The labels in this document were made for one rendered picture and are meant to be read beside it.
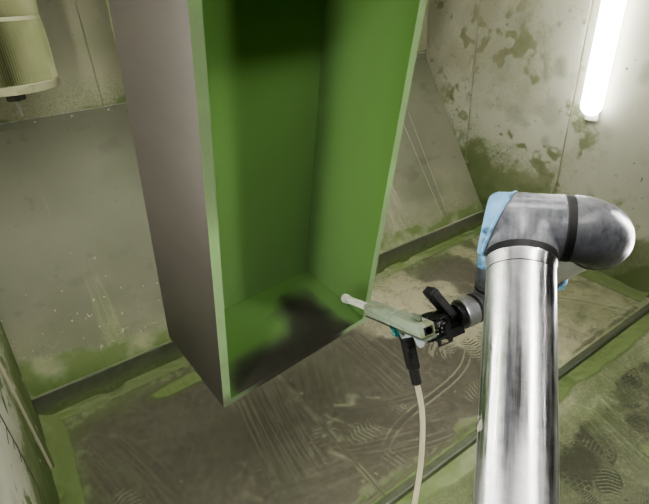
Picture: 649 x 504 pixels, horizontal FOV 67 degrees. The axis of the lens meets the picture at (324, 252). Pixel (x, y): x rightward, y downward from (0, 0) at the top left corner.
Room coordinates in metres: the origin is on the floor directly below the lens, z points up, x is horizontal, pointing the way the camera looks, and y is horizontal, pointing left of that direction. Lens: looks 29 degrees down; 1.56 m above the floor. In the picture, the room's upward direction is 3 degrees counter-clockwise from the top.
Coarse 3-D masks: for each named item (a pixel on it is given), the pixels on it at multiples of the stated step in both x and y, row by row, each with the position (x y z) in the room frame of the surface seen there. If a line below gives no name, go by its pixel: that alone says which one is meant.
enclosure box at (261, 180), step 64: (128, 0) 1.05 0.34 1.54; (192, 0) 0.87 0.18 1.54; (256, 0) 1.38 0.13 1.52; (320, 0) 1.51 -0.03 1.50; (384, 0) 1.35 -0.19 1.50; (128, 64) 1.12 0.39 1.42; (192, 64) 0.88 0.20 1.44; (256, 64) 1.40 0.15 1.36; (320, 64) 1.55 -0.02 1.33; (384, 64) 1.35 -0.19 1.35; (192, 128) 0.92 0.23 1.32; (256, 128) 1.43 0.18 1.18; (320, 128) 1.57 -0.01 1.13; (384, 128) 1.35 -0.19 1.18; (192, 192) 0.97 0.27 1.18; (256, 192) 1.46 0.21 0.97; (320, 192) 1.59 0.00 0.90; (384, 192) 1.35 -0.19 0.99; (192, 256) 1.03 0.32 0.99; (256, 256) 1.51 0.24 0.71; (320, 256) 1.61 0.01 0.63; (192, 320) 1.11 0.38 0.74; (256, 320) 1.40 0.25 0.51; (320, 320) 1.41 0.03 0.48; (256, 384) 1.12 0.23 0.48
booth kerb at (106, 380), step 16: (448, 224) 2.72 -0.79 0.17; (464, 224) 2.80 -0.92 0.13; (480, 224) 2.88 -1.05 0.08; (416, 240) 2.56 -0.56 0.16; (432, 240) 2.64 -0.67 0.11; (384, 256) 2.42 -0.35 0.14; (400, 256) 2.49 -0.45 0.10; (144, 352) 1.67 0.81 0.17; (160, 352) 1.70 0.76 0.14; (176, 352) 1.74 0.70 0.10; (112, 368) 1.59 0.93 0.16; (128, 368) 1.62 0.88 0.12; (144, 368) 1.65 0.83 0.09; (64, 384) 1.49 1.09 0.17; (80, 384) 1.52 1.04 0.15; (96, 384) 1.55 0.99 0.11; (112, 384) 1.58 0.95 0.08; (32, 400) 1.42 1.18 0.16; (48, 400) 1.45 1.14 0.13; (64, 400) 1.47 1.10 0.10; (80, 400) 1.50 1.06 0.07
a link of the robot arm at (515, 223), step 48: (480, 240) 0.73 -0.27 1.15; (528, 240) 0.68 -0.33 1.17; (528, 288) 0.62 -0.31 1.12; (528, 336) 0.56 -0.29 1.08; (480, 384) 0.54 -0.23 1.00; (528, 384) 0.50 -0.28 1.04; (480, 432) 0.48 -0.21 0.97; (528, 432) 0.45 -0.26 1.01; (480, 480) 0.42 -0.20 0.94; (528, 480) 0.40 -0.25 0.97
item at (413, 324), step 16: (352, 304) 1.31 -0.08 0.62; (368, 304) 1.21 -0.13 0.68; (384, 304) 1.18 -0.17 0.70; (384, 320) 1.11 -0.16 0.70; (400, 320) 1.04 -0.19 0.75; (416, 320) 1.01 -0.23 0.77; (400, 336) 1.04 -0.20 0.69; (416, 336) 0.98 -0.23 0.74; (432, 336) 0.97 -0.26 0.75; (416, 352) 1.03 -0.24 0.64; (416, 368) 1.01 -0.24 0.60; (416, 384) 1.00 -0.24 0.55
